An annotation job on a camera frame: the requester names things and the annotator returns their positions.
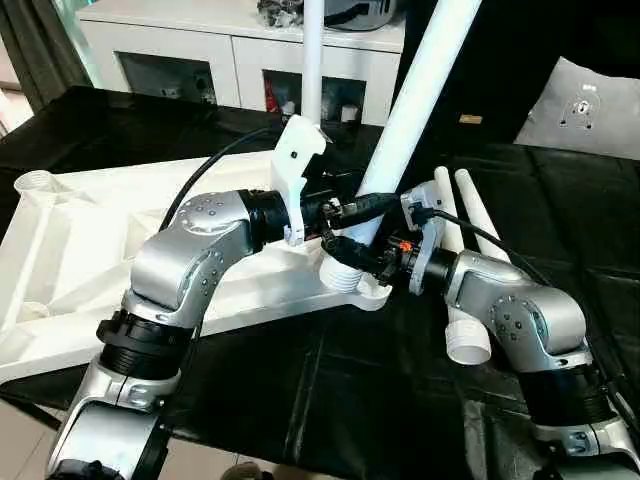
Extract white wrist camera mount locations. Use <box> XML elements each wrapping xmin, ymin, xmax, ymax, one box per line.
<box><xmin>400</xmin><ymin>181</ymin><xmax>448</xmax><ymax>297</ymax></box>
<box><xmin>272</xmin><ymin>114</ymin><xmax>328</xmax><ymax>247</ymax></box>

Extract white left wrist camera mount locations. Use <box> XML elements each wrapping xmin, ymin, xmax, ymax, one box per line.
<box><xmin>272</xmin><ymin>114</ymin><xmax>328</xmax><ymax>247</ymax></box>

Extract white plastic table leg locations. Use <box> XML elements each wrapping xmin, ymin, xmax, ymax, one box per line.
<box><xmin>432</xmin><ymin>167</ymin><xmax>493</xmax><ymax>366</ymax></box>
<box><xmin>454</xmin><ymin>168</ymin><xmax>513</xmax><ymax>265</ymax></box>
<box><xmin>300</xmin><ymin>0</ymin><xmax>326</xmax><ymax>126</ymax></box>
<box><xmin>318</xmin><ymin>0</ymin><xmax>483</xmax><ymax>293</ymax></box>

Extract dark helmet on sideboard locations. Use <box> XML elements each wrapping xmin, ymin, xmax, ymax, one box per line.
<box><xmin>325</xmin><ymin>0</ymin><xmax>399</xmax><ymax>31</ymax></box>

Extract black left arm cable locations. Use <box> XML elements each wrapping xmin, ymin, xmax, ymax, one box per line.
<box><xmin>158</xmin><ymin>127</ymin><xmax>283</xmax><ymax>233</ymax></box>

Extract grey curtain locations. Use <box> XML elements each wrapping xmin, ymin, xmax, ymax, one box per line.
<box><xmin>0</xmin><ymin>0</ymin><xmax>91</xmax><ymax>113</ymax></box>

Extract white sideboard cabinet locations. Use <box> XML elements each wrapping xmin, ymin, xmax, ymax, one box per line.
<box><xmin>75</xmin><ymin>0</ymin><xmax>406</xmax><ymax>126</ymax></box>

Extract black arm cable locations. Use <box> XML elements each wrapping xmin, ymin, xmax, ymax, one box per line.
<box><xmin>412</xmin><ymin>206</ymin><xmax>640</xmax><ymax>441</ymax></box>
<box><xmin>158</xmin><ymin>127</ymin><xmax>283</xmax><ymax>233</ymax></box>

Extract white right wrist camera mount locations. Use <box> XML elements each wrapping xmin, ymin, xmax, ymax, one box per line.
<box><xmin>400</xmin><ymin>181</ymin><xmax>448</xmax><ymax>297</ymax></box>

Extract black work mat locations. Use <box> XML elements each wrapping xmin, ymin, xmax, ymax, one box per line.
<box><xmin>0</xmin><ymin>85</ymin><xmax>640</xmax><ymax>480</ymax></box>

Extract white plastic table top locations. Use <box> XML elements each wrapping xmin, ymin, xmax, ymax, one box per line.
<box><xmin>0</xmin><ymin>150</ymin><xmax>393</xmax><ymax>386</ymax></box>

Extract black stand leg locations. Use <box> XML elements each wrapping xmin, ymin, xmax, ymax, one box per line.
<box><xmin>0</xmin><ymin>395</ymin><xmax>63</xmax><ymax>433</ymax></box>

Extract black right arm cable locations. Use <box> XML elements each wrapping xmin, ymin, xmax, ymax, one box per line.
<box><xmin>412</xmin><ymin>206</ymin><xmax>640</xmax><ymax>441</ymax></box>

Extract white padded sheet with fitting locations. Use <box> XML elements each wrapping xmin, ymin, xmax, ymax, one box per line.
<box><xmin>514</xmin><ymin>56</ymin><xmax>640</xmax><ymax>161</ymax></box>

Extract teal glass panel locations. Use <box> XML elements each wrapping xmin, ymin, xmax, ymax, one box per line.
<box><xmin>55</xmin><ymin>0</ymin><xmax>106</xmax><ymax>89</ymax></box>

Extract dark clutter pile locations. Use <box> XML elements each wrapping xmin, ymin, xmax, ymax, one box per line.
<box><xmin>258</xmin><ymin>0</ymin><xmax>303</xmax><ymax>29</ymax></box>

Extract black cabinet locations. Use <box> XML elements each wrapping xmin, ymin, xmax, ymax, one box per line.
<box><xmin>395</xmin><ymin>0</ymin><xmax>640</xmax><ymax>151</ymax></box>

